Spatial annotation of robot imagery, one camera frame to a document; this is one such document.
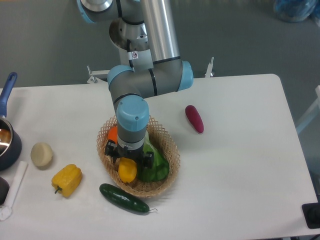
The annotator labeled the purple sweet potato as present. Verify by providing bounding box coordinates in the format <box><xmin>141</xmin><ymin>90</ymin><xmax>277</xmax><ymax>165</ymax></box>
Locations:
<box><xmin>185</xmin><ymin>105</ymin><xmax>204</xmax><ymax>134</ymax></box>

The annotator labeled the black device at table edge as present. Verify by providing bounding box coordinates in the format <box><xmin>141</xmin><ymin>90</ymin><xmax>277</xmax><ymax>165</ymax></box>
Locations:
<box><xmin>301</xmin><ymin>202</ymin><xmax>320</xmax><ymax>229</ymax></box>

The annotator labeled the orange tangerine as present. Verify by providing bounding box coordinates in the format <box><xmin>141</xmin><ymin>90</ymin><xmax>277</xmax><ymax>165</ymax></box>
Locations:
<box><xmin>107</xmin><ymin>125</ymin><xmax>118</xmax><ymax>144</ymax></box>

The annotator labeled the white frame right edge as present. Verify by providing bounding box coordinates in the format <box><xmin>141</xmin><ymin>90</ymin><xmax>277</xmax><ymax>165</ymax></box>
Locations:
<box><xmin>295</xmin><ymin>85</ymin><xmax>320</xmax><ymax>135</ymax></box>

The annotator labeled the blue plastic bag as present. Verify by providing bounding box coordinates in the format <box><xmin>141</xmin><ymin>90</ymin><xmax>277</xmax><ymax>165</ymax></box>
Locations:
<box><xmin>273</xmin><ymin>0</ymin><xmax>319</xmax><ymax>23</ymax></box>

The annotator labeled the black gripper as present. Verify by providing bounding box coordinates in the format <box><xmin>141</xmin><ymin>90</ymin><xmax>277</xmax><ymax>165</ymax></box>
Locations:
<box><xmin>104</xmin><ymin>140</ymin><xmax>154</xmax><ymax>170</ymax></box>

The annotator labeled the woven wicker basket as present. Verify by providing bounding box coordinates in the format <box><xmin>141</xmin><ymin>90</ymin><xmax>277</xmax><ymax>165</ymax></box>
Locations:
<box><xmin>96</xmin><ymin>116</ymin><xmax>180</xmax><ymax>198</ymax></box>

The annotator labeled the dark round object left edge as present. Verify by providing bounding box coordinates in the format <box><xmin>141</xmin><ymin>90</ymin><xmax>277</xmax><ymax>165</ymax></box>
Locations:
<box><xmin>0</xmin><ymin>177</ymin><xmax>10</xmax><ymax>205</ymax></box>

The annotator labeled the beige round potato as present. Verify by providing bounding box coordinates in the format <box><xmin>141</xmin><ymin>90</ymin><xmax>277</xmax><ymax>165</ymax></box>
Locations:
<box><xmin>30</xmin><ymin>142</ymin><xmax>54</xmax><ymax>170</ymax></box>

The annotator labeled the green bok choy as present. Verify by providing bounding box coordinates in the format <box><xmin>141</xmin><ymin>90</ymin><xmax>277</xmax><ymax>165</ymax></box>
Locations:
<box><xmin>136</xmin><ymin>131</ymin><xmax>170</xmax><ymax>183</ymax></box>

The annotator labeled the yellow bell pepper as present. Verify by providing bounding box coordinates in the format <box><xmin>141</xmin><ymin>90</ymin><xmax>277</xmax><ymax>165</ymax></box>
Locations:
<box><xmin>51</xmin><ymin>164</ymin><xmax>83</xmax><ymax>198</ymax></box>

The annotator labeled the white spatula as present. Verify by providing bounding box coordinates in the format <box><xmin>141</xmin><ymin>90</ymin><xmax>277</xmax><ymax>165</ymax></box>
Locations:
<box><xmin>0</xmin><ymin>161</ymin><xmax>28</xmax><ymax>222</ymax></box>

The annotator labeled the dark green cucumber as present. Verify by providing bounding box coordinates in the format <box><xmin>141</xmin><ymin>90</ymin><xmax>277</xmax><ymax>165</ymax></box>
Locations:
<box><xmin>99</xmin><ymin>183</ymin><xmax>157</xmax><ymax>214</ymax></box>

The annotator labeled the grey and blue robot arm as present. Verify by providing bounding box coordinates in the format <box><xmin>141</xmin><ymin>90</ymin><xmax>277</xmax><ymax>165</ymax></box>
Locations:
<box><xmin>77</xmin><ymin>0</ymin><xmax>194</xmax><ymax>168</ymax></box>

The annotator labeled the dark blue saucepan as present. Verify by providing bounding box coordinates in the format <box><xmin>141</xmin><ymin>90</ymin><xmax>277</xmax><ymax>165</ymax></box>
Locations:
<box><xmin>0</xmin><ymin>72</ymin><xmax>22</xmax><ymax>171</ymax></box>

